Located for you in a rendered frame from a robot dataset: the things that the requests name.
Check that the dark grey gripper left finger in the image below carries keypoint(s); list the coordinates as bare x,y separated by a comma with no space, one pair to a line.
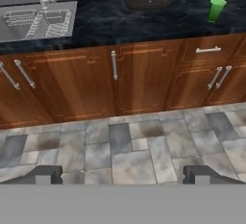
48,174

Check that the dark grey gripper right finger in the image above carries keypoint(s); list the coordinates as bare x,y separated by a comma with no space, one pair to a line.
196,174

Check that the green plastic cup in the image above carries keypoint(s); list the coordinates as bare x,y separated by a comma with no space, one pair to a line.
215,10

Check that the brown wooden cupboard door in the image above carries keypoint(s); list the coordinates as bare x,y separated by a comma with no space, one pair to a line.
145,75
68,83
12,99
229,85
189,85

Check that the brown wooden drawer front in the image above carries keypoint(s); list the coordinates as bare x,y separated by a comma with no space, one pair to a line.
211,50
241,50

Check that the grey steel sink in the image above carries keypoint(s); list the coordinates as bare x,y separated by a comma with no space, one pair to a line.
36,21

